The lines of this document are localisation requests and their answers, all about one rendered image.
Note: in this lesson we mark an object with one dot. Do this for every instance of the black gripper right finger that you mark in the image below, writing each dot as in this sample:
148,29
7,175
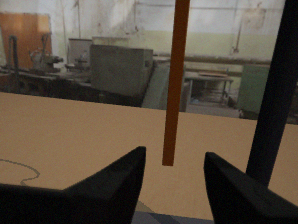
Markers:
236,198

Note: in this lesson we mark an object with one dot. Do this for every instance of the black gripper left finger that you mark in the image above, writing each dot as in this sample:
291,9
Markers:
109,196

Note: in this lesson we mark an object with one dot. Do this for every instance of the orange handle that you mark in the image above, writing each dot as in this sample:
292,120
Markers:
175,79

